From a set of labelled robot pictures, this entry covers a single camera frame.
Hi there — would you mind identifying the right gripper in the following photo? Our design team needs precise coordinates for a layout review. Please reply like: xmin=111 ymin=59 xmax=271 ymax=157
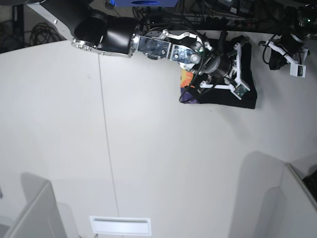
xmin=199 ymin=30 xmax=248 ymax=91

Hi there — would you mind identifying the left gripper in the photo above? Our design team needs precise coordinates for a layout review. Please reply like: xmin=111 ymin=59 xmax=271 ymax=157
xmin=258 ymin=33 xmax=310 ymax=70

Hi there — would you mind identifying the black T-shirt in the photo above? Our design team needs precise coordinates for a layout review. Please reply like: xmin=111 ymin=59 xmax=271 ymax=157
xmin=179 ymin=31 xmax=258 ymax=109

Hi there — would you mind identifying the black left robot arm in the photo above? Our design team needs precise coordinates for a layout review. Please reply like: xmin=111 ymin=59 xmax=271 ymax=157
xmin=259 ymin=0 xmax=317 ymax=77

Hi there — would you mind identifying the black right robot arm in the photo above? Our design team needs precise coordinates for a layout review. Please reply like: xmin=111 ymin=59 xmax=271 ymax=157
xmin=26 ymin=0 xmax=250 ymax=97

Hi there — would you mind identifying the white power strip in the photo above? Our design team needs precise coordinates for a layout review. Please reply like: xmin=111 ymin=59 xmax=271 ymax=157
xmin=184 ymin=13 xmax=259 ymax=27

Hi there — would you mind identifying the blue box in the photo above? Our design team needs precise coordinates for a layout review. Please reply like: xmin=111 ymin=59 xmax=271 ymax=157
xmin=110 ymin=0 xmax=178 ymax=7

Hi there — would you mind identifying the black keyboard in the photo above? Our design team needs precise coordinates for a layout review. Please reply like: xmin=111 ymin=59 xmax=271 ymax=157
xmin=303 ymin=171 xmax=317 ymax=199

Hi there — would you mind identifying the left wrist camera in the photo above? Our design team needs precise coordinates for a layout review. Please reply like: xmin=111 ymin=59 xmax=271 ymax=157
xmin=290 ymin=63 xmax=306 ymax=78

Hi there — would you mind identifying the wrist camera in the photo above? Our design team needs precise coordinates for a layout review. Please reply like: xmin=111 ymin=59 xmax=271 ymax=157
xmin=233 ymin=84 xmax=250 ymax=100
xmin=290 ymin=63 xmax=306 ymax=78

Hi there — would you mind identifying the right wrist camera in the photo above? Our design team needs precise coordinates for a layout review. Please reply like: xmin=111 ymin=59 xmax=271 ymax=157
xmin=233 ymin=84 xmax=250 ymax=100

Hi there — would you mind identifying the coiled black cable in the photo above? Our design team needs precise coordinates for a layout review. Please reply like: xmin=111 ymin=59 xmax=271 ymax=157
xmin=29 ymin=22 xmax=60 ymax=47

